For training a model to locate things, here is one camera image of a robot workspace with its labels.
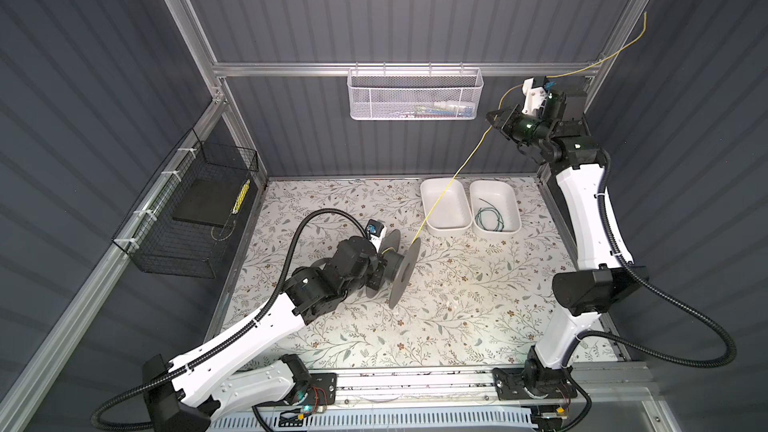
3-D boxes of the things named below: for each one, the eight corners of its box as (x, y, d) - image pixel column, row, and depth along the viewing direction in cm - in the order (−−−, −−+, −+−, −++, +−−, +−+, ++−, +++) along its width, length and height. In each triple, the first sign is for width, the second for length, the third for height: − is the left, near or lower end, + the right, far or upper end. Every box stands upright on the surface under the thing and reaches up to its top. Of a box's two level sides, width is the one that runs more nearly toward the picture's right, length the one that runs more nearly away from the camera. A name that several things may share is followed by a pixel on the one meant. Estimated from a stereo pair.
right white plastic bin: (469, 238, 105) (473, 228, 100) (465, 189, 120) (469, 178, 115) (519, 242, 103) (525, 232, 99) (508, 192, 119) (513, 181, 114)
